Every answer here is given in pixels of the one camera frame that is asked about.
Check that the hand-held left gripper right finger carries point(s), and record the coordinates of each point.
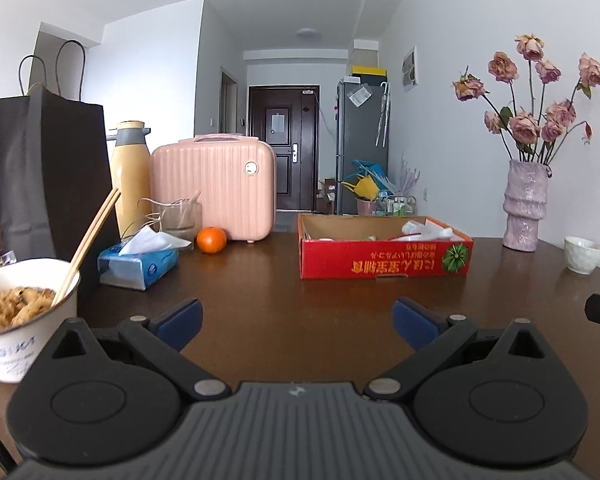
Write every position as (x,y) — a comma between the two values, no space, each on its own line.
(415,322)

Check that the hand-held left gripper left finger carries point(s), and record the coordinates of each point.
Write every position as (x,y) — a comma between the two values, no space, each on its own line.
(182,322)

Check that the red cardboard box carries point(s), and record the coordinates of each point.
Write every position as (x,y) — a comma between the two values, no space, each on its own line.
(380,260)

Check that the red lint brush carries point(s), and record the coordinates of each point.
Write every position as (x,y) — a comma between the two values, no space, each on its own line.
(430,236)

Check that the white ceramic cup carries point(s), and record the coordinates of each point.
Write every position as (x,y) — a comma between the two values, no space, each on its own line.
(582,257)

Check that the blue tissue pack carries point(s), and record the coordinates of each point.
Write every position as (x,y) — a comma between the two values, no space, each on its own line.
(140,265)

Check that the orange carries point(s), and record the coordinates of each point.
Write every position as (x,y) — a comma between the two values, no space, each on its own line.
(211,240)

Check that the clear glass cup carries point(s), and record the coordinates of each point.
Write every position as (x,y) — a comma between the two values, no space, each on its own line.
(182,222)

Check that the wooden chopstick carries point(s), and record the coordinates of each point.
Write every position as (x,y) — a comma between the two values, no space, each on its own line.
(87,245)
(94,247)

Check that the metal storage cart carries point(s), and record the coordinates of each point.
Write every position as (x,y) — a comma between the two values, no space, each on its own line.
(397,206)

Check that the pink bucket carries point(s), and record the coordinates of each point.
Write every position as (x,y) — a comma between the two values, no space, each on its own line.
(366,206)

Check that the pink ribbed vase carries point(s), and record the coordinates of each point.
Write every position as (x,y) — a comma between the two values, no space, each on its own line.
(525,210)

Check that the pink suitcase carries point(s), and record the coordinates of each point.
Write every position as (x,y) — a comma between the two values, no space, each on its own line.
(210,185)

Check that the purple dried grass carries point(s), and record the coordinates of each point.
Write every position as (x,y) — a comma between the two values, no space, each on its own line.
(407,177)

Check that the yellow thermos jug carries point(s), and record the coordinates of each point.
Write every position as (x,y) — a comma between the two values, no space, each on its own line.
(130,180)

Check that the brown floor carton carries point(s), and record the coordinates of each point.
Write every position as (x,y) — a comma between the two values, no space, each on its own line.
(326,195)

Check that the white noodle bowl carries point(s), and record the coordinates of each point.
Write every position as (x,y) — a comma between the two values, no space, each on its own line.
(15,340)

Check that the dark brown door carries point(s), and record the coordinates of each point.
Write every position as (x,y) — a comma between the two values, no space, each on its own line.
(280,160)

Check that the black paper bag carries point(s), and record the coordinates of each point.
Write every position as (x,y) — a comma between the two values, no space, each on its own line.
(50,175)

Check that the grey refrigerator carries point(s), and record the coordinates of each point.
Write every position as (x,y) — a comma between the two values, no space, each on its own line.
(357,130)

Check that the dried pink roses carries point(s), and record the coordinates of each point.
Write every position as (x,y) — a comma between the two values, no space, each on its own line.
(525,127)

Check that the clear folded umbrella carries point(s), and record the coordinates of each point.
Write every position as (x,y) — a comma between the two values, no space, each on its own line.
(382,115)

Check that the yellow box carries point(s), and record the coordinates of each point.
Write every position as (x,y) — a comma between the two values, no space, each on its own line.
(367,71)

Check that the round ceiling lamp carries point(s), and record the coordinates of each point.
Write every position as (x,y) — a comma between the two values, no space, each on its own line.
(309,33)

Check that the white wall panel box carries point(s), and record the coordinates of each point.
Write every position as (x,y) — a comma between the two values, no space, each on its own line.
(410,67)

